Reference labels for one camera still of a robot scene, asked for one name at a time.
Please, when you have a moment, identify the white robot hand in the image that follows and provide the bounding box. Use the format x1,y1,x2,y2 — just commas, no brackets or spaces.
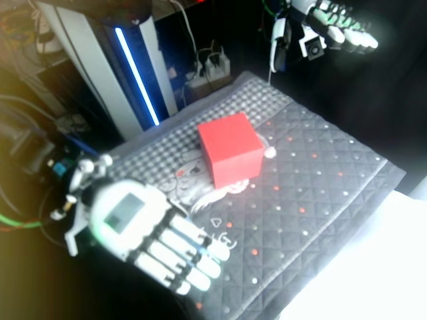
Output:
87,179,232,297
269,0,380,73

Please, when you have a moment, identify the white column with blue light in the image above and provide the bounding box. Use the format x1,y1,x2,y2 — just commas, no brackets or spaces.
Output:
36,0,177,141

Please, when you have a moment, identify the green cable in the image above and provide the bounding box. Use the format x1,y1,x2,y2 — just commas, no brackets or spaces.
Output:
0,213,44,231

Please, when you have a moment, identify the red cube box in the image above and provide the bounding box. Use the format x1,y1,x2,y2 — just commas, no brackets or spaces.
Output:
197,112,265,190

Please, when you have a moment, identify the white power strip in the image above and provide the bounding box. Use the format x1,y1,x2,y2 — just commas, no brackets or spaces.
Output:
190,49,232,88

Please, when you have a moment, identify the grey quilt with printed bear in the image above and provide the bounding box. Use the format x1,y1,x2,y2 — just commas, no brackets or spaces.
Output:
106,71,408,320

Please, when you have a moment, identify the white cable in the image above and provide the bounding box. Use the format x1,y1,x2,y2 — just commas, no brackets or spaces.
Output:
170,0,201,67

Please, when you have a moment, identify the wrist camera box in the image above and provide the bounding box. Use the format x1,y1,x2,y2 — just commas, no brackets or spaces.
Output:
299,35,327,61

